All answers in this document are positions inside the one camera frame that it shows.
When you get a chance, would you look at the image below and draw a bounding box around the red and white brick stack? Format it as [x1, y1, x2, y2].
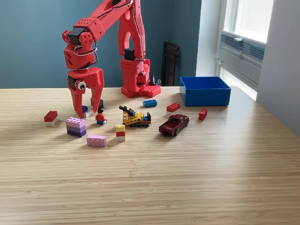
[44, 110, 59, 127]
[166, 102, 181, 116]

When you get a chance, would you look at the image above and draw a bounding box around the dark red toy car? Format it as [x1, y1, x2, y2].
[158, 114, 190, 137]

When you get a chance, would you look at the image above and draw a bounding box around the black chair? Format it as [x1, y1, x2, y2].
[161, 41, 181, 87]

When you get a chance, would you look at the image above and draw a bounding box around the flat blue building brick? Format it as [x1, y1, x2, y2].
[142, 99, 158, 108]

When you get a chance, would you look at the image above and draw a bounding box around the pink building brick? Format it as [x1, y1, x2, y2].
[86, 135, 107, 148]

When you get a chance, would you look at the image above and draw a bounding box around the small yellow toy digger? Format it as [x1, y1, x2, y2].
[118, 105, 152, 128]

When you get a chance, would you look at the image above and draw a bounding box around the toy figure red shirt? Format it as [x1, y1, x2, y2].
[95, 107, 108, 126]

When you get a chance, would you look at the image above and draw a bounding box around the grey window vent grille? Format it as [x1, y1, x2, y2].
[220, 32, 265, 63]

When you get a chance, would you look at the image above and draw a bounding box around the yellow red white brick stack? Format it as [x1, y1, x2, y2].
[115, 124, 126, 142]

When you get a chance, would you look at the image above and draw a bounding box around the black building brick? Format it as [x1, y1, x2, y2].
[90, 97, 104, 110]

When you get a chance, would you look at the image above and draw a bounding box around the pink and purple brick stack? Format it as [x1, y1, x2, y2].
[65, 117, 87, 138]

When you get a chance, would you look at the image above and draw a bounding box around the blue plastic bin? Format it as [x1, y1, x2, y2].
[180, 76, 232, 107]

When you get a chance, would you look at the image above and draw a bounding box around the blue and white brick stack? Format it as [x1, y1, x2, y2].
[81, 105, 92, 119]

